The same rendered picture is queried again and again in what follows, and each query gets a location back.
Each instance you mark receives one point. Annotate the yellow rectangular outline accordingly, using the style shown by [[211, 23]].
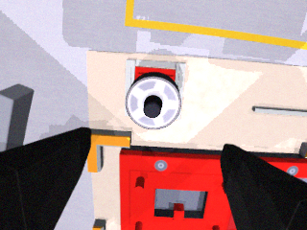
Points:
[[207, 31]]

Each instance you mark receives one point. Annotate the black wheel with grey hub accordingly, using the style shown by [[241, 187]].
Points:
[[160, 85]]

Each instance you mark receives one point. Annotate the cream flat plate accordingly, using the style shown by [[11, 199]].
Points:
[[257, 106]]

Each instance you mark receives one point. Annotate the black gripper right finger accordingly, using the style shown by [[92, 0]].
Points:
[[260, 195]]

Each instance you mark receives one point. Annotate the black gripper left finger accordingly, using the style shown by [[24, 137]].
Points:
[[37, 180]]

